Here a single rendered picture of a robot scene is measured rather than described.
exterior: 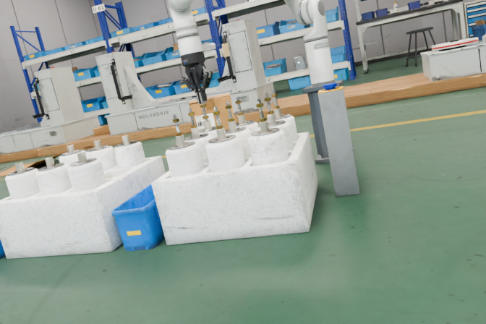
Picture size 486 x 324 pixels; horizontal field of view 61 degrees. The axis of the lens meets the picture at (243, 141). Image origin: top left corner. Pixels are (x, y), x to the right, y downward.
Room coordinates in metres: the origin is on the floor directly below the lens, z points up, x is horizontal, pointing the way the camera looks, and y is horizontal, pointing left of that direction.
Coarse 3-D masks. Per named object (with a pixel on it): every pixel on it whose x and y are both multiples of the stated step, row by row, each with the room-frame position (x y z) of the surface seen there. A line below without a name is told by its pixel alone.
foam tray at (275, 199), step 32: (288, 160) 0.99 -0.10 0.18; (160, 192) 1.05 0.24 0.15; (192, 192) 1.02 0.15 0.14; (224, 192) 1.00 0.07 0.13; (256, 192) 0.98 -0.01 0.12; (288, 192) 0.96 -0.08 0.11; (192, 224) 1.03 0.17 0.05; (224, 224) 1.01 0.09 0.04; (256, 224) 0.98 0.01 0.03; (288, 224) 0.96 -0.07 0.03
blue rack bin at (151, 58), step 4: (168, 48) 6.72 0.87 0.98; (152, 52) 6.96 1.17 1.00; (156, 52) 7.03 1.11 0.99; (160, 52) 7.01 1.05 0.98; (164, 52) 6.58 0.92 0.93; (144, 56) 6.71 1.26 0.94; (148, 56) 6.81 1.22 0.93; (152, 56) 6.92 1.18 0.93; (156, 56) 6.49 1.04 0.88; (160, 56) 6.48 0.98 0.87; (164, 56) 6.57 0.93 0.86; (144, 60) 6.58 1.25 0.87; (148, 60) 6.55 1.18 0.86; (152, 60) 6.53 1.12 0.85; (156, 60) 6.51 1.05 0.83; (160, 60) 6.49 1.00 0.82; (164, 60) 6.55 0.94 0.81; (144, 64) 6.59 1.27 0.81; (148, 64) 6.57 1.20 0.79
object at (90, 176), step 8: (96, 160) 1.18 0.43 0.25; (72, 168) 1.15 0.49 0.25; (80, 168) 1.14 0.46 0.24; (88, 168) 1.15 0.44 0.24; (96, 168) 1.16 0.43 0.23; (72, 176) 1.15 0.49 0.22; (80, 176) 1.14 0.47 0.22; (88, 176) 1.14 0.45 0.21; (96, 176) 1.16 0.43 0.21; (104, 176) 1.19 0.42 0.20; (72, 184) 1.16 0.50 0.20; (80, 184) 1.14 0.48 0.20; (88, 184) 1.14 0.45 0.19; (96, 184) 1.15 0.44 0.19
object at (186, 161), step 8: (168, 152) 1.08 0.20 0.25; (176, 152) 1.06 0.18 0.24; (184, 152) 1.06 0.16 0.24; (192, 152) 1.07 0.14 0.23; (200, 152) 1.10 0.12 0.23; (168, 160) 1.08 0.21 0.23; (176, 160) 1.06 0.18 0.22; (184, 160) 1.06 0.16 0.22; (192, 160) 1.07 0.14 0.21; (200, 160) 1.09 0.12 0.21; (176, 168) 1.07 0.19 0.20; (184, 168) 1.06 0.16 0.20; (192, 168) 1.07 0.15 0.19; (200, 168) 1.08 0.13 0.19; (176, 176) 1.07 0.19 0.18
